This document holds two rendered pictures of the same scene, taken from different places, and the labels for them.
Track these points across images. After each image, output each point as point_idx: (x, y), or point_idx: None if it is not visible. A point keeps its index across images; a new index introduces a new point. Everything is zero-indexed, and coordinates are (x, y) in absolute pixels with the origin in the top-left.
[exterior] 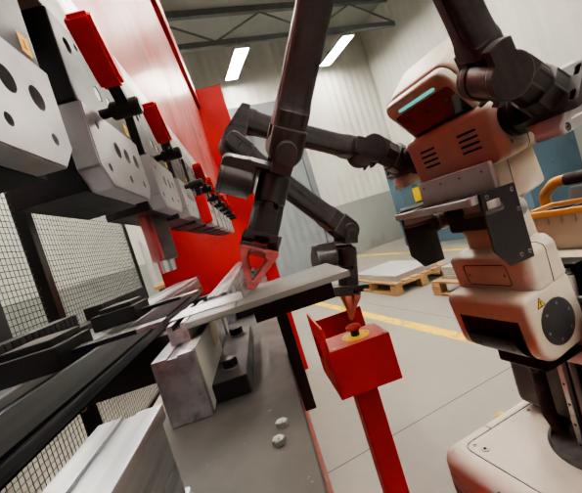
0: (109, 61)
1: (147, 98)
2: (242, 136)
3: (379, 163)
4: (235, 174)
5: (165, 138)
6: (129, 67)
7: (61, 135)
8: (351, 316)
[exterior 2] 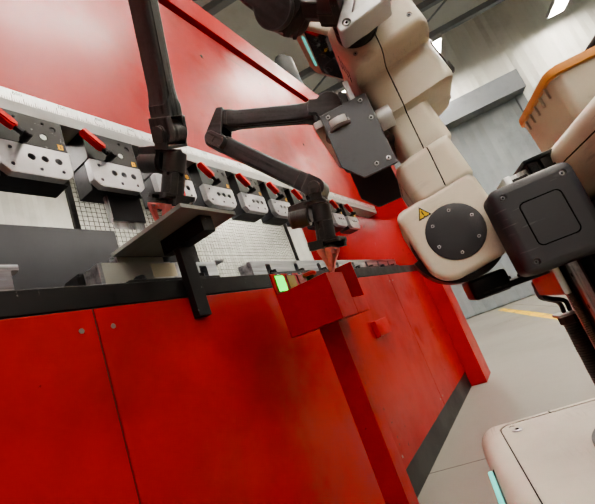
0: (3, 117)
1: (133, 127)
2: (214, 133)
3: None
4: (144, 158)
5: (99, 147)
6: (107, 113)
7: None
8: (329, 269)
